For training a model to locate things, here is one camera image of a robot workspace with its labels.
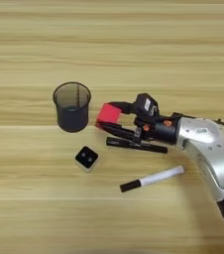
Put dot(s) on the white cube black face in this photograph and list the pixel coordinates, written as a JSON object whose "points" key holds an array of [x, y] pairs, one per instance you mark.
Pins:
{"points": [[87, 158]]}

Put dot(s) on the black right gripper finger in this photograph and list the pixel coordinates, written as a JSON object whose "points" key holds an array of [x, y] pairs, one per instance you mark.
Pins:
{"points": [[117, 129], [124, 107]]}

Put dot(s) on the white marker black cap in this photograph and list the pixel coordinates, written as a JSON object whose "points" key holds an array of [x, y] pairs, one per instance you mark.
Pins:
{"points": [[160, 176]]}

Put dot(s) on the black mesh pen cup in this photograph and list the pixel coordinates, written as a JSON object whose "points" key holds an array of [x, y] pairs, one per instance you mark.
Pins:
{"points": [[71, 112]]}

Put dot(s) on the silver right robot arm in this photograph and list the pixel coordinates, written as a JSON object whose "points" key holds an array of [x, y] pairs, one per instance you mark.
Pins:
{"points": [[213, 152]]}

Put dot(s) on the red cube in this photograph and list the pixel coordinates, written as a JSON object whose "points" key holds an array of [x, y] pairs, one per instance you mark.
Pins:
{"points": [[108, 114]]}

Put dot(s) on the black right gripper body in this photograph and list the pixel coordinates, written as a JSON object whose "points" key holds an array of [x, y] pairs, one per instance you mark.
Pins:
{"points": [[160, 130]]}

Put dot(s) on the black marker pen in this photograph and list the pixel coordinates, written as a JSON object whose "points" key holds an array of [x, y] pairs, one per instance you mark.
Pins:
{"points": [[153, 148]]}

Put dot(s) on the small black box white label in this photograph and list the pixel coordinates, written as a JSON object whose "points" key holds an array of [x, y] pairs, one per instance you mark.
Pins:
{"points": [[146, 105]]}

